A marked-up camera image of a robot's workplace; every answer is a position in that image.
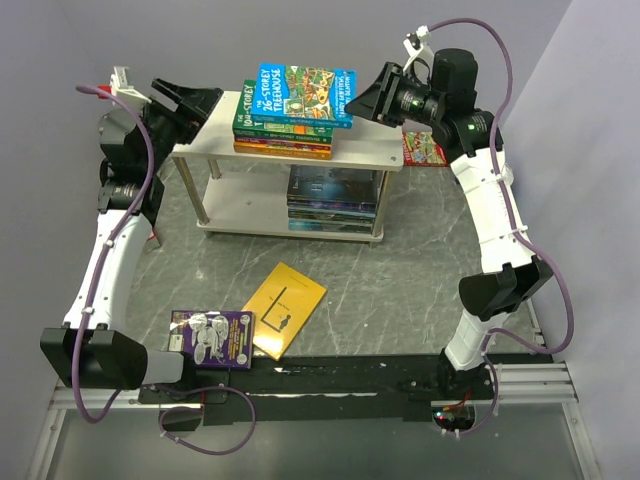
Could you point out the blue 26-Storey Treehouse book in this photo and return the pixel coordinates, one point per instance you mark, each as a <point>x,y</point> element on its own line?
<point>302,95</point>

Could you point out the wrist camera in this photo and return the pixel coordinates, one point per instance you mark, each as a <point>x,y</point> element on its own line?
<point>120,87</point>
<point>418,49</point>

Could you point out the Charlie Chocolate Factory book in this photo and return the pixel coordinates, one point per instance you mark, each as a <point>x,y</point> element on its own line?
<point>284,144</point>

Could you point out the red game box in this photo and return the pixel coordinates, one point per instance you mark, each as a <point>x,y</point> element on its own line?
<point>420,150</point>

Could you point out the stack of dark books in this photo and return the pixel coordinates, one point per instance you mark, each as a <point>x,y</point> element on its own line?
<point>331,217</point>

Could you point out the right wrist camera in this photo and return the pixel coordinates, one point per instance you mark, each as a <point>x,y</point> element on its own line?
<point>418,49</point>

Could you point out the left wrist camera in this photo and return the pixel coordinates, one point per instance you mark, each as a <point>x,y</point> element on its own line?
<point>120,87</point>

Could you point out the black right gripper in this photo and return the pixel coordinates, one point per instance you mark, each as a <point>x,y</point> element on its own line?
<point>376,101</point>

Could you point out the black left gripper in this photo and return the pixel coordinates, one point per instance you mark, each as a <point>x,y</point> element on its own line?
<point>199,101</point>

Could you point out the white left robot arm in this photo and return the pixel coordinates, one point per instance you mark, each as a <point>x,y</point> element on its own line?
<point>90,349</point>

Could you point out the aluminium rail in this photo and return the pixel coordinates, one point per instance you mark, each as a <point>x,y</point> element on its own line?
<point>522,433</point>

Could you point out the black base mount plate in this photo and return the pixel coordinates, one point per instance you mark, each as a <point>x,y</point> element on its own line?
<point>413,388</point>

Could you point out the orange Treehouse book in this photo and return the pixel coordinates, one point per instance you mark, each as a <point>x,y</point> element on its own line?
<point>283,152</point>

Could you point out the purple comic book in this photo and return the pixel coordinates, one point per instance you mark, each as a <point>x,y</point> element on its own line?
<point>213,339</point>

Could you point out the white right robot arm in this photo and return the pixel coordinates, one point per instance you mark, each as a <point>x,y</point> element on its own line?
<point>511,272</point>

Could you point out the green 104-Storey Treehouse book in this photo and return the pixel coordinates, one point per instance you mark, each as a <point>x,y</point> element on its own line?
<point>244,125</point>

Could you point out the dark Wuthering Heights book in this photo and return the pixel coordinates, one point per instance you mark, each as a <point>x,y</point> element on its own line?
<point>310,183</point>

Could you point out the yellow book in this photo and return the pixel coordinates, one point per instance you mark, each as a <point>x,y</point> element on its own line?
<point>281,307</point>

